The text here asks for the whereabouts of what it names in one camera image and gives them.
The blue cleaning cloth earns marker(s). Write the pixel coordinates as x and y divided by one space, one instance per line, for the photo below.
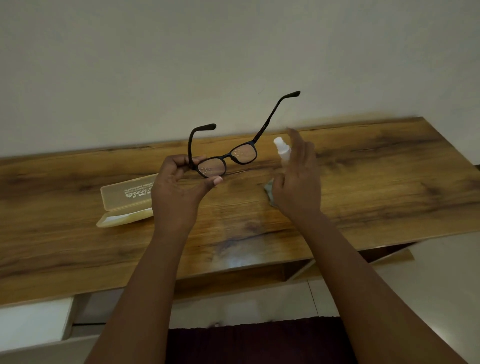
268 189

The white cabinet drawer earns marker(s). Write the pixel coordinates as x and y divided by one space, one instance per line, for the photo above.
33 324

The person's right forearm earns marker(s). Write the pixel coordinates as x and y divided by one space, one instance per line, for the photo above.
375 296

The black framed eyeglasses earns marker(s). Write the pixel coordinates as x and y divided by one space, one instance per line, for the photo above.
213 167

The dark maroon garment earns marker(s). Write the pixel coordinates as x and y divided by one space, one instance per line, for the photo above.
255 343

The person's left forearm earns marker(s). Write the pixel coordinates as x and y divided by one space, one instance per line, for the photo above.
138 303

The person's left hand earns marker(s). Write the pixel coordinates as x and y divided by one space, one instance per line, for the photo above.
176 202

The wooden under-table shelf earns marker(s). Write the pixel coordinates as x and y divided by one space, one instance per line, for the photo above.
232 277

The clear spray bottle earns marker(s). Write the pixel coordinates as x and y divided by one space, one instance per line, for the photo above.
282 148

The person's right hand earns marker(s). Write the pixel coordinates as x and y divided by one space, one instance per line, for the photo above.
300 187

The yellow translucent glasses case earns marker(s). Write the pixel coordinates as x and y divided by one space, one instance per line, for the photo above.
125 202

